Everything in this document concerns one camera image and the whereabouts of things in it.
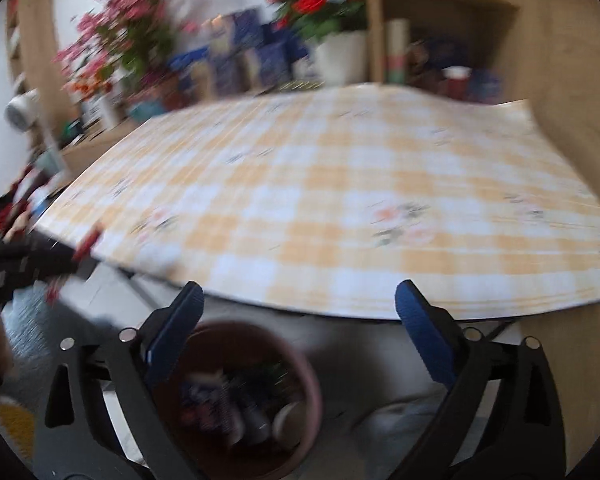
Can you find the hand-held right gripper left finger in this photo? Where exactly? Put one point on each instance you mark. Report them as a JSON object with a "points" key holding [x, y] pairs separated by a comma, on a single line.
{"points": [[175, 332]]}

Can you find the red paper cup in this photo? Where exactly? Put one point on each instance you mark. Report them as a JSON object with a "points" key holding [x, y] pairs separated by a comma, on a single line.
{"points": [[455, 84]]}

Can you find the checked floral tablecloth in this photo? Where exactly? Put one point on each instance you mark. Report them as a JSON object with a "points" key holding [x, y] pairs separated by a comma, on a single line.
{"points": [[305, 185]]}

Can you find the light blue trouser leg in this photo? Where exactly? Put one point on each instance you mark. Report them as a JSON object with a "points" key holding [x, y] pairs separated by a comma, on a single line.
{"points": [[405, 420]]}

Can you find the white ribbed vase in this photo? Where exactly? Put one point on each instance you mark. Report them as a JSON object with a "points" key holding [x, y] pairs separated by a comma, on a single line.
{"points": [[107, 110]]}

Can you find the small light blue box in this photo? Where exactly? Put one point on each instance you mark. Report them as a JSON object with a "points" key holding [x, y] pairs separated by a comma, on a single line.
{"points": [[484, 86]]}

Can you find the pink blossom plant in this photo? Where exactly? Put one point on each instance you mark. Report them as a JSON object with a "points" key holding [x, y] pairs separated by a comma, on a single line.
{"points": [[125, 20]]}

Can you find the silver blue gift box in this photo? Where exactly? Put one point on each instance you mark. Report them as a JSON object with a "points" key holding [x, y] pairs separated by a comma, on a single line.
{"points": [[270, 64], [230, 75], [235, 30]]}

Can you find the white square flower pot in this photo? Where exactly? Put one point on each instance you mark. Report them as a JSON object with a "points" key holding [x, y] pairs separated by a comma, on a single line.
{"points": [[340, 57]]}

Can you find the blue tissue box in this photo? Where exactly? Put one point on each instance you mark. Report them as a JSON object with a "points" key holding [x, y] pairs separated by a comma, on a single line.
{"points": [[190, 60]]}

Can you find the fluffy patterned floor mat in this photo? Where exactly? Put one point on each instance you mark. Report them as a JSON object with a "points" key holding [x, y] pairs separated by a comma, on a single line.
{"points": [[14, 430]]}

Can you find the blue white carton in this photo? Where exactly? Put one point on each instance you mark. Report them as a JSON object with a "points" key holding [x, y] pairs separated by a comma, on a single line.
{"points": [[303, 66]]}

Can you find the stack of pastel paper cups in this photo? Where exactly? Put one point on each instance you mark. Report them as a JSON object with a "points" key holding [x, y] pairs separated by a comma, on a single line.
{"points": [[398, 52]]}

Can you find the dark blue gift box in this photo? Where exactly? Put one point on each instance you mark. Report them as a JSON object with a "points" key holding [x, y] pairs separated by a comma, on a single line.
{"points": [[442, 52]]}

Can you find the low wooden cabinet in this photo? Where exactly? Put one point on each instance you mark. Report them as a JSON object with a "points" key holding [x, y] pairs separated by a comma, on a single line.
{"points": [[100, 140]]}

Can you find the red rose plant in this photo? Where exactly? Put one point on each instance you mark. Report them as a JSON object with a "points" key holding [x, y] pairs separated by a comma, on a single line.
{"points": [[320, 0]]}

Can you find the teal patterned box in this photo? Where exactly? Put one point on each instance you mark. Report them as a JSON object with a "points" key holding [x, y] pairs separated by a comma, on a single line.
{"points": [[147, 110]]}

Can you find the red white checked cloth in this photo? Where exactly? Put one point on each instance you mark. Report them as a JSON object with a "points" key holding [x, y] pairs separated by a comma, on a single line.
{"points": [[10, 200]]}

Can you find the narrow wooden wall shelf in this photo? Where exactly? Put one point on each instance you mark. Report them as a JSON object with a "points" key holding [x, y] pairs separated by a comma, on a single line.
{"points": [[35, 35]]}

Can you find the tall wooden shelf unit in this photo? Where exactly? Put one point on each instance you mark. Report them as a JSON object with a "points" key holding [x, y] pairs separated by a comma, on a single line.
{"points": [[500, 30]]}

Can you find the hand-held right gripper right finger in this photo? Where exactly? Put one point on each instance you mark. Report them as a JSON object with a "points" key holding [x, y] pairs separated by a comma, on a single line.
{"points": [[425, 335]]}

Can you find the white standing fan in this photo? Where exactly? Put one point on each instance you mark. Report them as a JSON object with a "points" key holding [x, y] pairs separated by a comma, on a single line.
{"points": [[22, 110]]}

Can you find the brown plastic bin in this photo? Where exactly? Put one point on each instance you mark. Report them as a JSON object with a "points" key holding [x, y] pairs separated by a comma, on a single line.
{"points": [[215, 345]]}

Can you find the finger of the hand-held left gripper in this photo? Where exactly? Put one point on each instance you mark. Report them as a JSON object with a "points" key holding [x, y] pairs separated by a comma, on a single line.
{"points": [[55, 260]]}

